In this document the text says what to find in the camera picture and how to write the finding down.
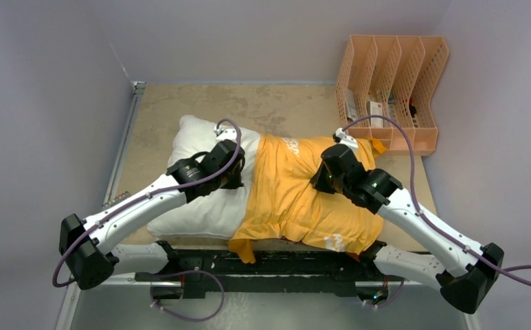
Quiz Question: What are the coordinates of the white pillow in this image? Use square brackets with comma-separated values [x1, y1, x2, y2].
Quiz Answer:
[147, 115, 261, 240]

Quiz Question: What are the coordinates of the orange cartoon pillowcase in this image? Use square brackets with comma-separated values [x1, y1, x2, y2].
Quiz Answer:
[228, 135, 384, 263]

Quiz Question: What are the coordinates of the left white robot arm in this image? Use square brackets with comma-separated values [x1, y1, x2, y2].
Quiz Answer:
[52, 139, 245, 290]

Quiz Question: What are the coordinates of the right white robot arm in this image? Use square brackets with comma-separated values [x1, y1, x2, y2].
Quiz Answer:
[311, 144, 504, 314]

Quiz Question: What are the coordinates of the white paper packet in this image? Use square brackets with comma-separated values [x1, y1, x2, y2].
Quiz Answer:
[345, 89, 359, 123]

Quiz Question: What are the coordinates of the white label box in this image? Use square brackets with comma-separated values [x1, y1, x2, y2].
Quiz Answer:
[367, 100, 384, 128]

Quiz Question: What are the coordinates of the marker pen pack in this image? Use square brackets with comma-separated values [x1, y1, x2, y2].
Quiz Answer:
[102, 191, 131, 210]

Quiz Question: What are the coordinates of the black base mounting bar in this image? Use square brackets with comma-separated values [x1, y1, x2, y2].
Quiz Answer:
[135, 248, 400, 305]

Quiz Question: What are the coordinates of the pink plastic file organizer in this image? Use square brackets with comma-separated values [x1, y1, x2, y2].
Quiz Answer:
[335, 35, 449, 156]

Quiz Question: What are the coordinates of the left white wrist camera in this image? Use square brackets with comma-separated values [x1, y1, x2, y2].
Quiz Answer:
[214, 125, 242, 144]

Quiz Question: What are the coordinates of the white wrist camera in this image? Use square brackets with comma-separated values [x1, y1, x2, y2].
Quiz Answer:
[214, 125, 242, 144]
[332, 128, 359, 153]

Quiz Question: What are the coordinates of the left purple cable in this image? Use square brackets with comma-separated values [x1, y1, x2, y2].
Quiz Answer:
[52, 118, 226, 322]

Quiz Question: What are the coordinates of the purple cable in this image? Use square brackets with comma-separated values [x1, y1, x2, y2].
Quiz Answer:
[337, 114, 531, 309]
[52, 118, 226, 322]

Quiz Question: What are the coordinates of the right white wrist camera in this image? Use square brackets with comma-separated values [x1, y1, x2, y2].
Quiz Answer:
[332, 128, 359, 153]

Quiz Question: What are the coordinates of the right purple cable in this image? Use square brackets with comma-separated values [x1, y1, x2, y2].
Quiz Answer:
[337, 114, 531, 309]

